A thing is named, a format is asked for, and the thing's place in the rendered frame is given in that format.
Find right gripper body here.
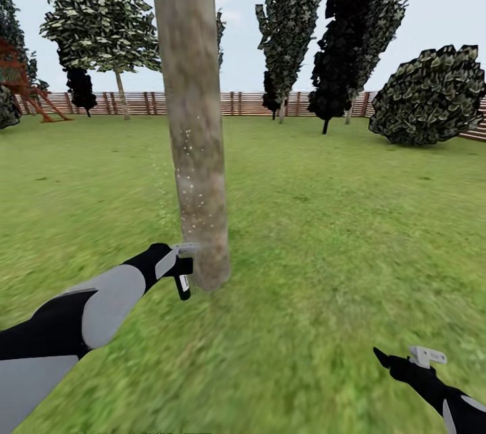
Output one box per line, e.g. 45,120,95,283
389,356,437,399

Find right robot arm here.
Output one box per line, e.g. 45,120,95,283
373,346,486,434

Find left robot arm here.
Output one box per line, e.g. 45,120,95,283
0,243,198,434

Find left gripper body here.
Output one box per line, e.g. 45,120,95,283
170,257,194,277

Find pesticide atomizer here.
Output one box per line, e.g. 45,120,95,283
174,275,191,301

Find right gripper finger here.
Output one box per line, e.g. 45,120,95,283
373,347,391,369

